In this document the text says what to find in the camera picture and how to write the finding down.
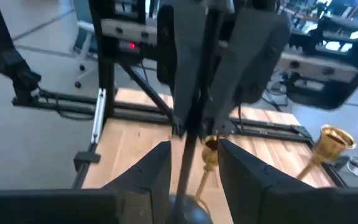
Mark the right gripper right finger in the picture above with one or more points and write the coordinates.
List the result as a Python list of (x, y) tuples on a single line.
[(275, 202)]

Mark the black box red light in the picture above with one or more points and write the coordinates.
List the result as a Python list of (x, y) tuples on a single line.
[(129, 51)]

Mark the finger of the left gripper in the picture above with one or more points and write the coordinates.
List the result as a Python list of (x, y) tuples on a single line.
[(185, 56), (253, 56)]

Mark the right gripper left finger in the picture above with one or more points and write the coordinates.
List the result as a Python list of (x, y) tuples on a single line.
[(120, 205)]

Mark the beige bar with holes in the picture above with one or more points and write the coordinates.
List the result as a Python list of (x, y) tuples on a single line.
[(129, 31)]

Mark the white office chair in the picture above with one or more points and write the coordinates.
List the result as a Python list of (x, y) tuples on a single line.
[(87, 46)]

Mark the tall gold candlestick holder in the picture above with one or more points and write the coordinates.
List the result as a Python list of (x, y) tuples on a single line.
[(210, 158)]

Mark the tall black candlestick holder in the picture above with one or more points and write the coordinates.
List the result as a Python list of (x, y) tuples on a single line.
[(188, 213)]

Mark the medium gold candlestick holder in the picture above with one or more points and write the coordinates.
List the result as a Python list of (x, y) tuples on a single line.
[(329, 146)]

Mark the black aluminium rig frame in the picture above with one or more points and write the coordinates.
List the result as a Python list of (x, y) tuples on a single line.
[(104, 77)]

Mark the black metal stand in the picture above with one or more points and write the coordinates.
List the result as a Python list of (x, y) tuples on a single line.
[(337, 93)]

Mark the silver metal bracket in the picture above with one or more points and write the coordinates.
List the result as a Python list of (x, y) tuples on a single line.
[(99, 115)]

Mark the black desk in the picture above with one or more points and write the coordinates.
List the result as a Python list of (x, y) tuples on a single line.
[(11, 62)]

